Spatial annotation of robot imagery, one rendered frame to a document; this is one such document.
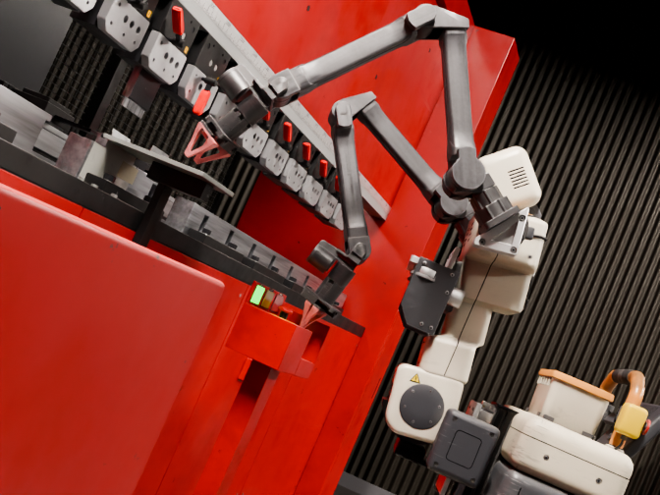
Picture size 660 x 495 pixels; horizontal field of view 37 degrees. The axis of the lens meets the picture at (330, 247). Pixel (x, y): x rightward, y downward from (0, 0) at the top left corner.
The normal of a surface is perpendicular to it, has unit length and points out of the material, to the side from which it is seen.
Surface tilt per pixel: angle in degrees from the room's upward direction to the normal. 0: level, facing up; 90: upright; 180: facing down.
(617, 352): 90
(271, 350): 90
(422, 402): 90
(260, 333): 90
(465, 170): 81
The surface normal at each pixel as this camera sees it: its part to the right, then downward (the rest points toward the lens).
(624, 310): -0.04, -0.11
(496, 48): -0.26, -0.19
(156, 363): 0.88, 0.36
